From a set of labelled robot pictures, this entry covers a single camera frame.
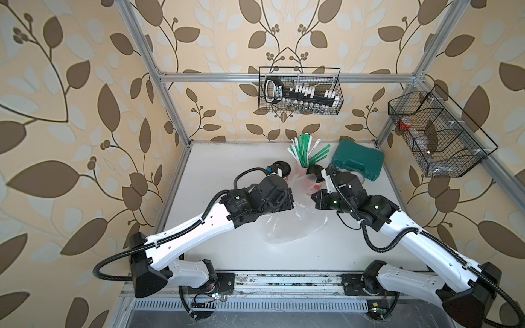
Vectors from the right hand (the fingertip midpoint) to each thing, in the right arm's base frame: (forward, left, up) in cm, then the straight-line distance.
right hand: (311, 196), depth 75 cm
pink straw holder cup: (+21, 0, -12) cm, 24 cm away
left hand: (-3, +7, +6) cm, 10 cm away
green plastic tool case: (+37, -31, -20) cm, 52 cm away
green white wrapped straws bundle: (+30, -1, -7) cm, 31 cm away
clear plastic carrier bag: (-9, +5, +1) cm, 11 cm away
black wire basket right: (+12, -49, +11) cm, 52 cm away
